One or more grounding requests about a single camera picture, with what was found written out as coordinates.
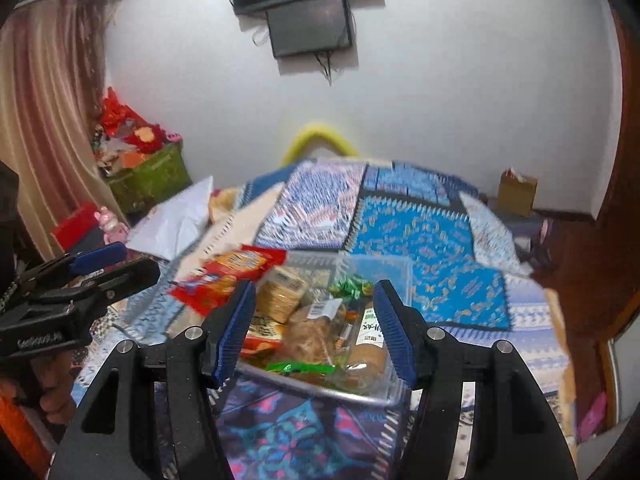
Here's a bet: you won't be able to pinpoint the pink cloth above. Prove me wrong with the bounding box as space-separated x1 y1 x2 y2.
580 392 608 436

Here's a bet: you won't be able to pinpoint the clear plastic container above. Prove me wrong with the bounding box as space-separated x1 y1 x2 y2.
235 250 416 408

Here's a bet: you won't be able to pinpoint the purple cloth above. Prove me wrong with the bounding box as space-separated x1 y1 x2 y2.
515 210 551 263

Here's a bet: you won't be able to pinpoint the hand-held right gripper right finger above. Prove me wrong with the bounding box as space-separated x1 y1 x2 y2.
372 279 581 480

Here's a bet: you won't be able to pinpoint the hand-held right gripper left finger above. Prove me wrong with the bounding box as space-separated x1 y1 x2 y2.
47 280 257 480

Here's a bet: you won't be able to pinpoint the black monitor cables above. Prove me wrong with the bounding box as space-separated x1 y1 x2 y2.
312 50 346 86

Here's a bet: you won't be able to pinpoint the person's left hand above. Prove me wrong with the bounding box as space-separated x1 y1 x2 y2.
35 350 76 426

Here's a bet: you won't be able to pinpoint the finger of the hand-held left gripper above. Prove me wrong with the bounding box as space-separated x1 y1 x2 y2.
20 241 128 286
30 257 162 306

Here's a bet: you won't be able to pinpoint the cardboard box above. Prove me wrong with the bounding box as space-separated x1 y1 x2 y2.
497 169 538 218

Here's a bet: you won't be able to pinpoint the striped brown curtain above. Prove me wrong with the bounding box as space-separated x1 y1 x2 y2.
0 0 118 261

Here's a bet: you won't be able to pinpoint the blue printed blanket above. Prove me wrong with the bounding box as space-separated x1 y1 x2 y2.
70 159 578 480

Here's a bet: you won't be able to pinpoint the green candy packet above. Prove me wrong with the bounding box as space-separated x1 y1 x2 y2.
327 272 376 301

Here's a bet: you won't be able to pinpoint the orange red snack packet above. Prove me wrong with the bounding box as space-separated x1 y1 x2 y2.
240 312 286 358

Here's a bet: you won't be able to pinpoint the green strip packet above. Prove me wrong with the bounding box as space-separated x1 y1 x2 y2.
265 360 336 376

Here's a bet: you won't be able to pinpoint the red box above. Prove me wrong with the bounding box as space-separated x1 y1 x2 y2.
52 202 103 251

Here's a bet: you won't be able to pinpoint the brown roll with green label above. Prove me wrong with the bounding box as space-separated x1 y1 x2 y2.
340 305 396 396

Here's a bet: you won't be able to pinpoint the wooden door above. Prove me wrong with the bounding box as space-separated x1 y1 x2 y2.
545 10 640 341

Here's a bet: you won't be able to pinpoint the bread in clear packet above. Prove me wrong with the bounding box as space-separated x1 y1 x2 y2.
285 300 351 366

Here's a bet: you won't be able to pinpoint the white pillow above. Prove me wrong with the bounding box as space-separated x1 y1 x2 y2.
125 176 213 261

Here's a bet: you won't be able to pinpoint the green storage crate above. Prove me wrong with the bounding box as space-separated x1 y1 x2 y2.
107 142 193 213

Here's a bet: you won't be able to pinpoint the pink plush toy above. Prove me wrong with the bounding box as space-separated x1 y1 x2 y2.
95 206 131 241

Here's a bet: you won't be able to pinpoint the yellow ring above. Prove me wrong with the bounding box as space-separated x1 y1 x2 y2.
281 121 358 166

